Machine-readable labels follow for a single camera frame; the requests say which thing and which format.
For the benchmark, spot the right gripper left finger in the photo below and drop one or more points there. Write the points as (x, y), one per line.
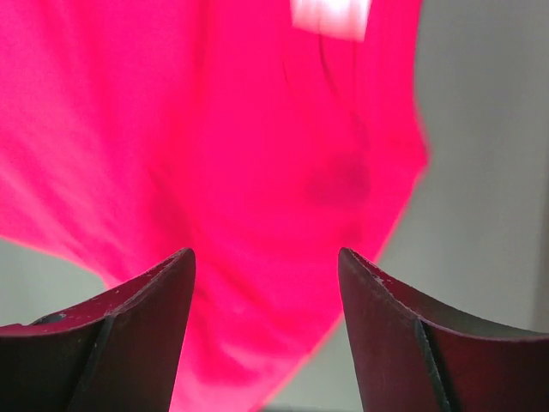
(118, 351)

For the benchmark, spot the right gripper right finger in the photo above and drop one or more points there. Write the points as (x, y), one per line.
(414, 353)

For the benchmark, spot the pink t-shirt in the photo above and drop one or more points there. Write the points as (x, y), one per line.
(248, 131)

